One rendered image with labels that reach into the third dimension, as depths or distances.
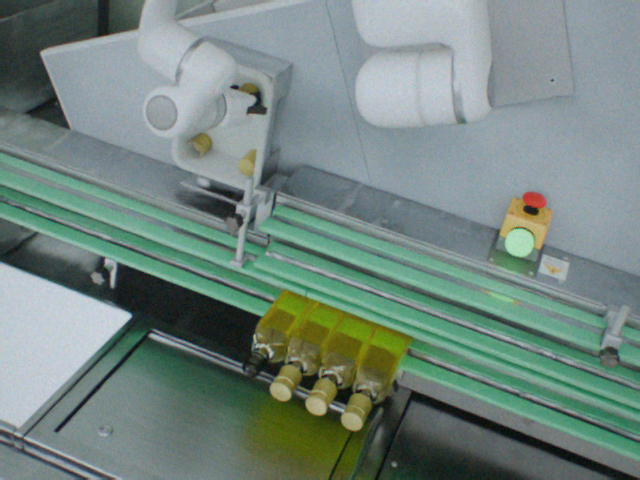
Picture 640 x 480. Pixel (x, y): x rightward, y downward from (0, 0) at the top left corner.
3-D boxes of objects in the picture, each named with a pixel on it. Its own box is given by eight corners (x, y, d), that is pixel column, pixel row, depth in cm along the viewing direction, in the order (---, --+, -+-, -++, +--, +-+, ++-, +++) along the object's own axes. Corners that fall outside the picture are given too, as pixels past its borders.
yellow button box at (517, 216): (501, 229, 142) (494, 249, 136) (514, 192, 138) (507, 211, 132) (541, 242, 141) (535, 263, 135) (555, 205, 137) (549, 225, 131)
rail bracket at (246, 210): (248, 241, 146) (216, 276, 136) (260, 158, 137) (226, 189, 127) (263, 247, 145) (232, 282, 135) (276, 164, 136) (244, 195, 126)
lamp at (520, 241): (503, 245, 135) (500, 254, 133) (511, 222, 133) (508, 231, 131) (530, 254, 135) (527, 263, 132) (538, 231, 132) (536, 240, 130)
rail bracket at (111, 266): (127, 262, 160) (86, 298, 149) (128, 233, 156) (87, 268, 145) (145, 269, 159) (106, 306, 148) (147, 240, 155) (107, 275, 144)
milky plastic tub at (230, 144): (192, 147, 157) (169, 165, 149) (203, 34, 144) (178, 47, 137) (275, 175, 153) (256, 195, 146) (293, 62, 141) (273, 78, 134)
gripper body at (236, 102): (167, 120, 129) (198, 113, 139) (225, 138, 127) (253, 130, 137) (175, 73, 127) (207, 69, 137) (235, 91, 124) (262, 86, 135)
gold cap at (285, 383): (279, 378, 127) (267, 396, 123) (282, 361, 125) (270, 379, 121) (300, 387, 126) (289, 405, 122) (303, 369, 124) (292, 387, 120)
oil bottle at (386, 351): (385, 324, 145) (345, 400, 127) (391, 299, 141) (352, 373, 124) (415, 335, 143) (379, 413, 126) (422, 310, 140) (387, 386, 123)
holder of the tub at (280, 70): (193, 170, 160) (173, 187, 153) (205, 34, 145) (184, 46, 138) (273, 198, 156) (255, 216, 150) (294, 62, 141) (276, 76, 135)
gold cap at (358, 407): (347, 407, 124) (338, 426, 121) (352, 389, 122) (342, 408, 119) (369, 415, 124) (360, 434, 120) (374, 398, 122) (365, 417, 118)
